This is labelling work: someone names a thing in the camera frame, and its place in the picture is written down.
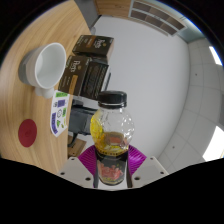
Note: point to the wooden side desk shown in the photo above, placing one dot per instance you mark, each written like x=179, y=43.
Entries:
x=76, y=146

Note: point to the clear drink bottle black cap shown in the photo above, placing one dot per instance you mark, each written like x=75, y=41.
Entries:
x=112, y=133

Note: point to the flat round red coaster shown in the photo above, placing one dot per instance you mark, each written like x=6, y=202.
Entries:
x=27, y=133

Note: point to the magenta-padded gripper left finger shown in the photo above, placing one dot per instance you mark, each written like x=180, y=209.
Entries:
x=77, y=170

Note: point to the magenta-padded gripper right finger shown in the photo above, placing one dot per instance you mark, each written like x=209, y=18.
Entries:
x=148, y=170

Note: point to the large dark brown carton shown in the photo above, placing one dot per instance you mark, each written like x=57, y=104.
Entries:
x=80, y=76

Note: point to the white green purple leaflet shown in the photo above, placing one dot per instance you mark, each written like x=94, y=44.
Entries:
x=60, y=113

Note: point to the white grey mug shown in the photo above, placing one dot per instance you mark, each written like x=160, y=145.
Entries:
x=48, y=66

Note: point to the small dark brown carton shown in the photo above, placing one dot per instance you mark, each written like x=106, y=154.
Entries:
x=93, y=46

